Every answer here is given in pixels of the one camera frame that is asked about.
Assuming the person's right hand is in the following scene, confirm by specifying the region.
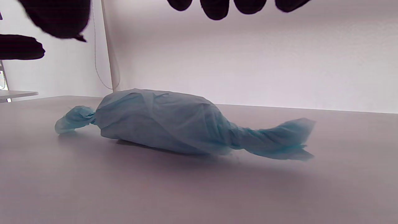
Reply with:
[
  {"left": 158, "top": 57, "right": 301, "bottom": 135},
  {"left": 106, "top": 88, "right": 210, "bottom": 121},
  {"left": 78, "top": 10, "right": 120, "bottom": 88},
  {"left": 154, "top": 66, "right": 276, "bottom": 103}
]
[{"left": 17, "top": 0, "right": 311, "bottom": 43}]

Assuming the person's left hand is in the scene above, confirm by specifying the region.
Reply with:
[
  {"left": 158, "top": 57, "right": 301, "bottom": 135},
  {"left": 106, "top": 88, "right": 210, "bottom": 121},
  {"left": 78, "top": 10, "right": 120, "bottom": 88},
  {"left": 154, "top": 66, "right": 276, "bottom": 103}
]
[{"left": 0, "top": 34, "right": 46, "bottom": 60}]

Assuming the light blue gift wrapping paper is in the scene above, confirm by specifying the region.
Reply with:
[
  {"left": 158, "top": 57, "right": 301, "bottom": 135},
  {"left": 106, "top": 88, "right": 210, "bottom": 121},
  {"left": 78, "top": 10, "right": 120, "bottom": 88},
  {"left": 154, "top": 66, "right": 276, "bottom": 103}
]
[{"left": 55, "top": 88, "right": 316, "bottom": 161}]

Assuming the metal stand leg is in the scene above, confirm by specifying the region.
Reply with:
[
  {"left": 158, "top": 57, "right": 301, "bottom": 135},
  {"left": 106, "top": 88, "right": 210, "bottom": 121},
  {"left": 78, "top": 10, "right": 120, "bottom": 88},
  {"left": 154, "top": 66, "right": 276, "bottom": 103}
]
[{"left": 0, "top": 60, "right": 12, "bottom": 103}]

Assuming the white side table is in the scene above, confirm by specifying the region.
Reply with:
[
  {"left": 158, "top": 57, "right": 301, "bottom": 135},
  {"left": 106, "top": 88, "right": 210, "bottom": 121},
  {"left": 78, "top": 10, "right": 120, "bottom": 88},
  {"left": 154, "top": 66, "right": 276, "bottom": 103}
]
[{"left": 0, "top": 90, "right": 39, "bottom": 103}]

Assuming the thin white cord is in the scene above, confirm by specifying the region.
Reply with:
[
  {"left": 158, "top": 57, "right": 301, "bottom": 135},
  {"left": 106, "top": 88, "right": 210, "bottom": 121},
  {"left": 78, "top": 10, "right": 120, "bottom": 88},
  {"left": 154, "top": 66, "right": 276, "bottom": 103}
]
[{"left": 91, "top": 0, "right": 113, "bottom": 91}]

